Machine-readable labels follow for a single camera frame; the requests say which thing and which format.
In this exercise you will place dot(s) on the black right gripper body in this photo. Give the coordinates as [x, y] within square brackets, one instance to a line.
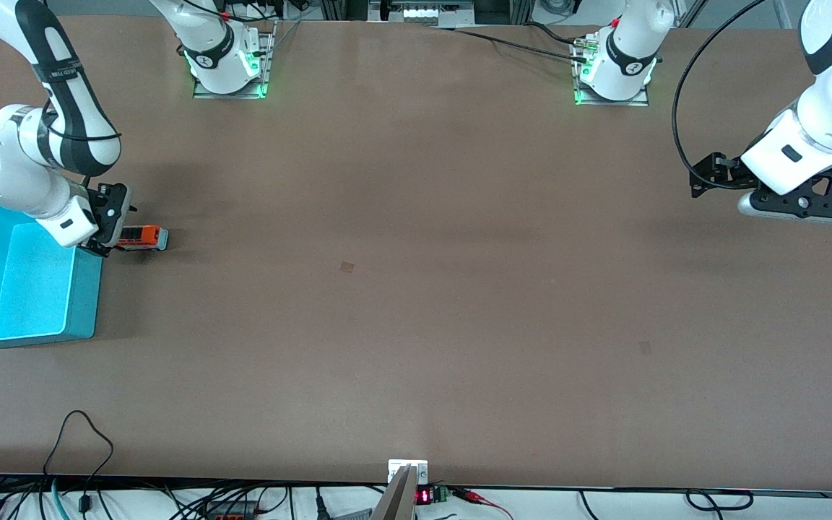
[110, 209]

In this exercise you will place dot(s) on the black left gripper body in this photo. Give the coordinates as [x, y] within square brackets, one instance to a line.
[724, 170]

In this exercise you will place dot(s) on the orange toy bus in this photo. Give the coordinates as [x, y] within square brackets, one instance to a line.
[145, 237]

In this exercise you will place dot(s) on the blue plastic box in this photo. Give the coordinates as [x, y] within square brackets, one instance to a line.
[26, 289]

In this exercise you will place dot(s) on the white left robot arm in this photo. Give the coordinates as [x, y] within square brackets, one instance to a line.
[831, 108]

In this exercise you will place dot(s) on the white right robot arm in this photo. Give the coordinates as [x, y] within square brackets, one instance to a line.
[11, 159]

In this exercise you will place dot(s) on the orange black power strip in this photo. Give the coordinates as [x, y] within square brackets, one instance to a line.
[232, 514]

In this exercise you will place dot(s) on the white connector strip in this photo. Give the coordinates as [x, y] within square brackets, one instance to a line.
[434, 13]

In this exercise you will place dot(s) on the red digit display module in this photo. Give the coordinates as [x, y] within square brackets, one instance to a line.
[425, 496]

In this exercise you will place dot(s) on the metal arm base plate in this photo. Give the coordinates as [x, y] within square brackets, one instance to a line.
[640, 101]
[266, 50]

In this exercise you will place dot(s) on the aluminium frame rack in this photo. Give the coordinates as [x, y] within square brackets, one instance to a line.
[524, 11]

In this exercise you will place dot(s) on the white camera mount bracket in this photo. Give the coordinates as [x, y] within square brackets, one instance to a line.
[419, 469]

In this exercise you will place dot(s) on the grey camera post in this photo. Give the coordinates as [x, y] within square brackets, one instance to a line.
[396, 502]

